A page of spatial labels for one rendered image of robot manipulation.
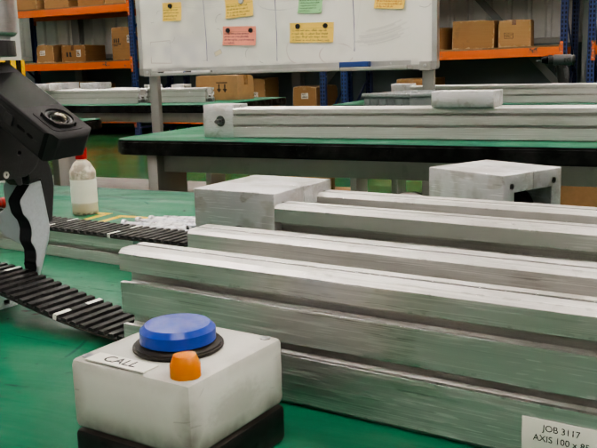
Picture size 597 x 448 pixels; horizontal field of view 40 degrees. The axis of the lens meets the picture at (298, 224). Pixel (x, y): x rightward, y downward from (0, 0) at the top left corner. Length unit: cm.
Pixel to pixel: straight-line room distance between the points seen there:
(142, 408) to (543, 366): 20
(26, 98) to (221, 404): 36
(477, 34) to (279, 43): 676
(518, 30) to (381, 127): 809
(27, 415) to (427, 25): 311
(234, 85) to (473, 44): 569
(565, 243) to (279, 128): 178
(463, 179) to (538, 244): 24
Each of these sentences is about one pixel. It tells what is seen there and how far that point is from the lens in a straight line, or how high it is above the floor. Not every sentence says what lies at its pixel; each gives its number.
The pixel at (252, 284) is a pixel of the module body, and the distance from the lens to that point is 51.
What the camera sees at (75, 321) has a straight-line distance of 66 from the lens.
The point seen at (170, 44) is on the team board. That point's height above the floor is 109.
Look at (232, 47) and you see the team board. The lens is 390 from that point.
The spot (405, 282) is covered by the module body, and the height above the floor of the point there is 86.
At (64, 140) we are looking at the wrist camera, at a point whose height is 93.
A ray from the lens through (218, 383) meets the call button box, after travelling 41.
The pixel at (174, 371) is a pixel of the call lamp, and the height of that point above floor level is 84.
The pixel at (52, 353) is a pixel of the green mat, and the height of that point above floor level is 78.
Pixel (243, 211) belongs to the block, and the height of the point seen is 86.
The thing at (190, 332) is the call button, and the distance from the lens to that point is 43.
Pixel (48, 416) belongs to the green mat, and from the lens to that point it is 53.
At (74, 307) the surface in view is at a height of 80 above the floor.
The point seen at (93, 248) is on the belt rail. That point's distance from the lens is 93.
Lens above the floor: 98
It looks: 11 degrees down
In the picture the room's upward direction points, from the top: 2 degrees counter-clockwise
